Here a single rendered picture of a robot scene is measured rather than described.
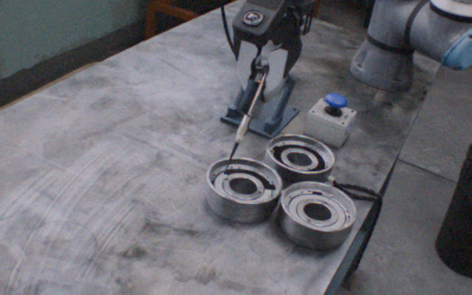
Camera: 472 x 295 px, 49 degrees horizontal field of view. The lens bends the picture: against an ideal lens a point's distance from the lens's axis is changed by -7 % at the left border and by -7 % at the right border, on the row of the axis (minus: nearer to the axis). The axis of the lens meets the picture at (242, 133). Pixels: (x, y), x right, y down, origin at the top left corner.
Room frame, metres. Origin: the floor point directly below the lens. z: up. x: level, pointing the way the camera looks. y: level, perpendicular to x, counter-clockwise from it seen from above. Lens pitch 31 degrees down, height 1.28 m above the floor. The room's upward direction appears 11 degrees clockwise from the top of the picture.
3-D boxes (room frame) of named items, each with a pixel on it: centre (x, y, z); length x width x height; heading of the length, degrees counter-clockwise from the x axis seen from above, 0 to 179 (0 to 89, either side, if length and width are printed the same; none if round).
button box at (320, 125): (0.86, -0.15, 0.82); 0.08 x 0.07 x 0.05; 158
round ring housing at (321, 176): (0.71, -0.09, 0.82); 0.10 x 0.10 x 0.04
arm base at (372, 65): (1.18, -0.29, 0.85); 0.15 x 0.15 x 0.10
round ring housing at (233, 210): (0.62, -0.01, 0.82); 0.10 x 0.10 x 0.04
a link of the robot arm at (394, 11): (1.17, -0.30, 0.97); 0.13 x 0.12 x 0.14; 44
